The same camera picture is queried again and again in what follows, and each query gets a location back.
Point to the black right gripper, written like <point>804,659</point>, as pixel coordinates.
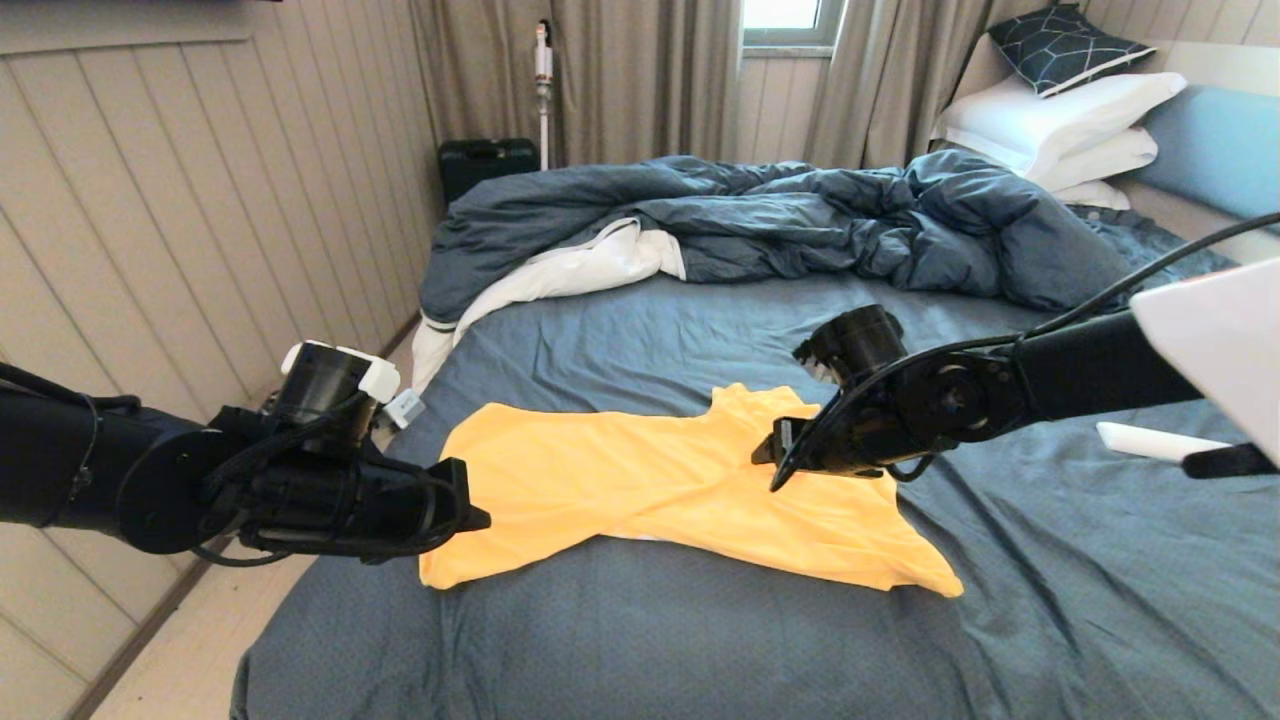
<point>880,430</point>

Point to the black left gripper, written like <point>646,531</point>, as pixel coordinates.
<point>360,505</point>

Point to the yellow t-shirt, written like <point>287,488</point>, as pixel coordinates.
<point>660,490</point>

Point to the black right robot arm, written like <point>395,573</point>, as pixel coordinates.
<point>1090,370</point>

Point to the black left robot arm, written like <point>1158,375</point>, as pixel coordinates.
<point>80,470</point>

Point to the blue bed sheet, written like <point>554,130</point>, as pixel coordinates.
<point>650,330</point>

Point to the crumpled dark blue duvet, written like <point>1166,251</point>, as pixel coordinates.
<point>800,215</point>

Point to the dark green suitcase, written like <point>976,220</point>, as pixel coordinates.
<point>485,165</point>

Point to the white remote control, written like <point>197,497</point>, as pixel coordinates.
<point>1150,440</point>

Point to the beige curtain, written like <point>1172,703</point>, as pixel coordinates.
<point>880,80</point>
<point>640,80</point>

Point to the large white pillow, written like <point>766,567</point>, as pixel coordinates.
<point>1050,115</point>

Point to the white stick vacuum cleaner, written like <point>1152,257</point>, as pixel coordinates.
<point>543,65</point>

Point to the dark patterned cushion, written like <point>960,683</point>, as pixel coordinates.
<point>1060,50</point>

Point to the blue headboard pad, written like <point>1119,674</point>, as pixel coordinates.
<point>1220,150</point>

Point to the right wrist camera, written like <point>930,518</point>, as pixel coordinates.
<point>815,360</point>

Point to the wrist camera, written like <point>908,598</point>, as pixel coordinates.
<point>405,410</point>
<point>815,360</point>

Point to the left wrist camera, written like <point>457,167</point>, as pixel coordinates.
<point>405,410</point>

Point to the window with grey frame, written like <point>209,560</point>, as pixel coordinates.
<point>785,15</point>

